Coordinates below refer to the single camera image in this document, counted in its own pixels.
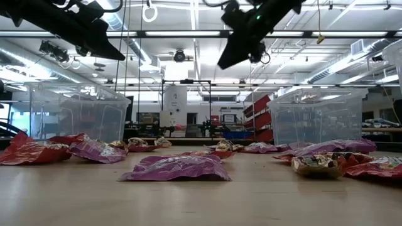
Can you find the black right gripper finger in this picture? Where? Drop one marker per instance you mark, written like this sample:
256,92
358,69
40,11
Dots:
230,48
246,48

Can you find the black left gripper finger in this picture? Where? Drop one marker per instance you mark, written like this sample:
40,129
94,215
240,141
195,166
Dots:
105,54
103,36

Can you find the red Skittles candy pack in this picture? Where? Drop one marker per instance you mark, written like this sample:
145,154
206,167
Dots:
282,158
224,154
67,138
144,148
31,152
377,169

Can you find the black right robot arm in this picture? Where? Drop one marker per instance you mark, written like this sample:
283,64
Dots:
282,6

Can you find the small clear plastic bin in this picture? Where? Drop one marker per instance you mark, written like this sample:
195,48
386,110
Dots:
78,119
317,119

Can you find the red shelf rack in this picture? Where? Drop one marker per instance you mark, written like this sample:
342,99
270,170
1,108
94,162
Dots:
259,119

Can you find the white cylindrical machine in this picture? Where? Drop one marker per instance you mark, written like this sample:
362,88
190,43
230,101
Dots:
175,100

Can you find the blue storage bin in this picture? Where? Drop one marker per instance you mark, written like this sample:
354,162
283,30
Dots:
238,135

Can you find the black ceiling camera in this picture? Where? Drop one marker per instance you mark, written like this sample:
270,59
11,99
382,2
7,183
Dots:
53,51
261,51
179,56

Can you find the silver ventilation duct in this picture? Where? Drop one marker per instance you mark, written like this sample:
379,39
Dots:
125,34

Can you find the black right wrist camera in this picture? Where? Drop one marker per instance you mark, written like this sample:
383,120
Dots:
230,12

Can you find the black frame bar with lights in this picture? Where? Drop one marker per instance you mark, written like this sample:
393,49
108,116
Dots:
140,34

